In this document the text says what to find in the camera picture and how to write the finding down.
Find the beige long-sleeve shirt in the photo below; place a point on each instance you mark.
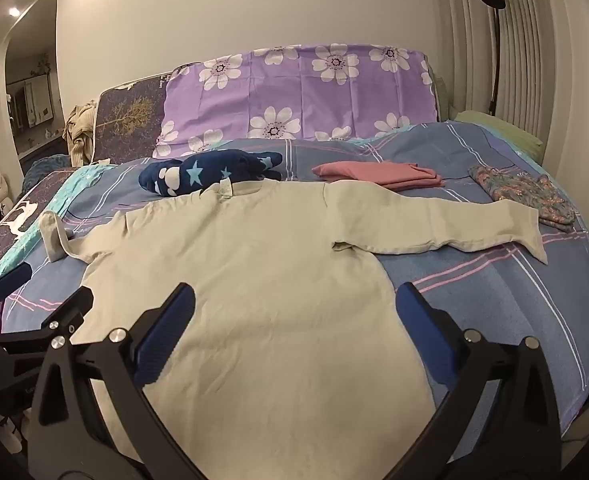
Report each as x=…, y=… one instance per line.
x=274, y=310

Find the purple floral pillow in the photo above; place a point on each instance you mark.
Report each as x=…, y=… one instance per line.
x=299, y=95

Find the green pillow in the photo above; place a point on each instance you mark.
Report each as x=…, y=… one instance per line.
x=504, y=132

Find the navy star print garment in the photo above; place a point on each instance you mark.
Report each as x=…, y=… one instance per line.
x=194, y=172

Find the blue plaid bed sheet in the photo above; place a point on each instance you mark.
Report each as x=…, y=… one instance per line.
x=474, y=310

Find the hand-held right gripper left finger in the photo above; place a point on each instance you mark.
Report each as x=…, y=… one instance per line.
x=164, y=330

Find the dark tree print blanket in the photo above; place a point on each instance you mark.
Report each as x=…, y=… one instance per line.
x=19, y=220

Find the white cat figurine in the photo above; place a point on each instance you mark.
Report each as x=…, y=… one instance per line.
x=0, y=190

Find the folded pink garment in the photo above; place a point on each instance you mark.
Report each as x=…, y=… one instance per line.
x=379, y=172

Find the beige cloth pile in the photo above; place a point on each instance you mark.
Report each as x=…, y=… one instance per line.
x=79, y=132

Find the dark tree print pillow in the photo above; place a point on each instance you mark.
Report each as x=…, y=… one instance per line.
x=127, y=120

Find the folded floral print garment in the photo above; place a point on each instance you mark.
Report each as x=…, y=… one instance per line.
x=524, y=195

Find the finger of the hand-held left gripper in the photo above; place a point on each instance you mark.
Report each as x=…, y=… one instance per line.
x=72, y=307
x=13, y=277

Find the dark teal knitted blanket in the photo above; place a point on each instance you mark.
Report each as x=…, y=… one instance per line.
x=47, y=167

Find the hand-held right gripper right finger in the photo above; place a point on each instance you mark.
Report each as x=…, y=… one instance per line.
x=424, y=330

